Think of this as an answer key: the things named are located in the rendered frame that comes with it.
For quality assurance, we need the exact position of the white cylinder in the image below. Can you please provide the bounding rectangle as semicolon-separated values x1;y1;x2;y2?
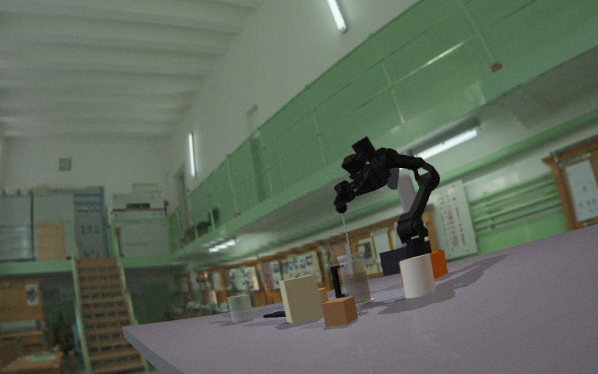
399;253;436;299

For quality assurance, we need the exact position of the glass french press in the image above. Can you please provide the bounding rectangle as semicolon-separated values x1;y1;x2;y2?
331;202;375;307

